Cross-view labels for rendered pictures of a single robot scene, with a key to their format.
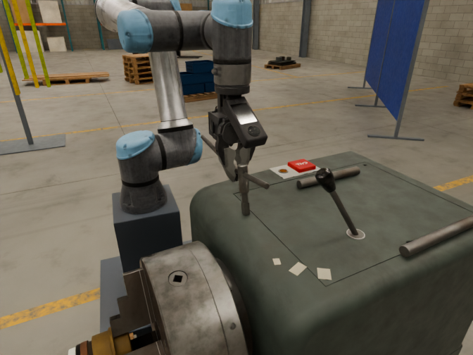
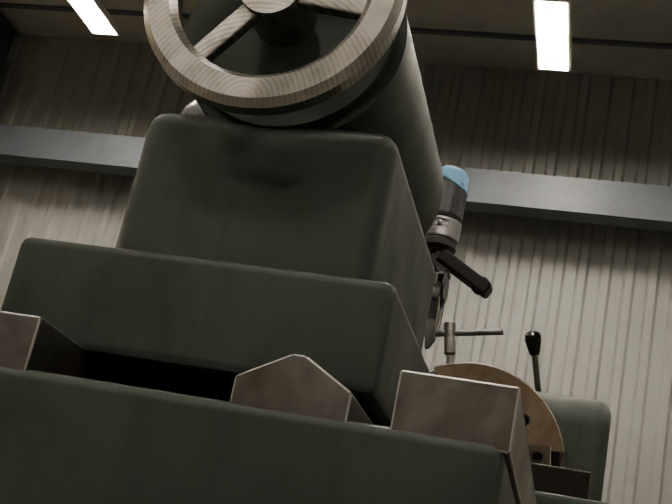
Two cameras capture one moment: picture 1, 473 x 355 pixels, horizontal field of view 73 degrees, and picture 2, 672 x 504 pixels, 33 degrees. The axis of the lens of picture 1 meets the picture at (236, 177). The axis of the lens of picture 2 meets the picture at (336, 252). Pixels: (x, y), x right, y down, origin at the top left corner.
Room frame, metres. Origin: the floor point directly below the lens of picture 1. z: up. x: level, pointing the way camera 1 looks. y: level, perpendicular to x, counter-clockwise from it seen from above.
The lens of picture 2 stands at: (-0.55, 1.68, 0.75)
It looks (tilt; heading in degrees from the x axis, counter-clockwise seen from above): 19 degrees up; 311
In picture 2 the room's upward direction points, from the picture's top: 12 degrees clockwise
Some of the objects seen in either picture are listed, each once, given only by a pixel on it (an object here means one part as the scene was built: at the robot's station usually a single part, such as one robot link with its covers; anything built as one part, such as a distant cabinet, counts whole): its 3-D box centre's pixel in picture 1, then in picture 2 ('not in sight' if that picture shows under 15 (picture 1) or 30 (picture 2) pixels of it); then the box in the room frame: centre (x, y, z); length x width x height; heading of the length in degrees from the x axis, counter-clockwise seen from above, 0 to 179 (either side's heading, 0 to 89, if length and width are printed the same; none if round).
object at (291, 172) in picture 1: (294, 177); not in sight; (0.84, -0.17, 1.23); 0.13 x 0.08 x 0.06; 116
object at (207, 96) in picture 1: (200, 79); not in sight; (7.66, 0.83, 0.39); 1.20 x 0.80 x 0.79; 123
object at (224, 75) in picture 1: (231, 75); (440, 232); (0.66, 0.01, 1.55); 0.08 x 0.08 x 0.05
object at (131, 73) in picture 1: (148, 67); not in sight; (9.80, 2.57, 0.36); 1.26 x 0.86 x 0.73; 127
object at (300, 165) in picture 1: (301, 166); not in sight; (0.86, -0.19, 1.26); 0.06 x 0.06 x 0.02; 26
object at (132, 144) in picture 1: (139, 155); not in sight; (0.92, 0.30, 1.27); 0.13 x 0.12 x 0.14; 120
